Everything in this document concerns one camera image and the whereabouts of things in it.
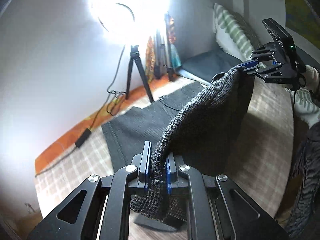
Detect grey houndstooth shorts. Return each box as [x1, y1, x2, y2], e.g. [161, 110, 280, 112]
[101, 65, 256, 231]

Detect gloved right hand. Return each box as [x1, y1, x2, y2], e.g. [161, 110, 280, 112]
[303, 64, 319, 96]

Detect green striped white pillow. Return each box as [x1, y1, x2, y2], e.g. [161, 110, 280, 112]
[213, 3, 319, 127]

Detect zebra striped clothing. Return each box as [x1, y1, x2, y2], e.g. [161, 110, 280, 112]
[285, 123, 319, 239]

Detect teal hanging cloth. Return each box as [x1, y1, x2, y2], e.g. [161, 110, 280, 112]
[170, 44, 182, 69]

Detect black power cable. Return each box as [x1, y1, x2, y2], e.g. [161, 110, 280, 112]
[35, 47, 127, 176]

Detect orange patterned hanging cloth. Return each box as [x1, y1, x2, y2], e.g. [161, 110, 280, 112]
[145, 37, 156, 83]

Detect white ring light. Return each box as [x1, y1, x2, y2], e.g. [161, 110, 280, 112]
[87, 0, 171, 46]

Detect folded dark garment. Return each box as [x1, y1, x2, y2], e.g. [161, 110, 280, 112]
[177, 49, 241, 85]

